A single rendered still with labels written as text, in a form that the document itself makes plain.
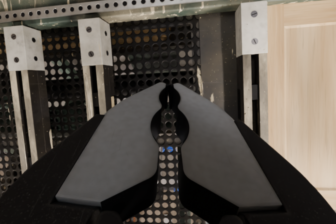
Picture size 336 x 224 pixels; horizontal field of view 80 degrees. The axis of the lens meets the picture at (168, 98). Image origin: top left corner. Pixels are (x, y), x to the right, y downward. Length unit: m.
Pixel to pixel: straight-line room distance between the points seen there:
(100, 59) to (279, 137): 0.54
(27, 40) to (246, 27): 0.60
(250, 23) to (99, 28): 0.39
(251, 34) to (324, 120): 0.31
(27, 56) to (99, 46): 0.22
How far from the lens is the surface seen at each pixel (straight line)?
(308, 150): 0.69
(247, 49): 0.55
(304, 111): 0.66
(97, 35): 0.60
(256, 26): 0.56
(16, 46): 0.73
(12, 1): 0.79
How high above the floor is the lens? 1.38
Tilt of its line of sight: 31 degrees down
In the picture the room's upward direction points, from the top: 178 degrees counter-clockwise
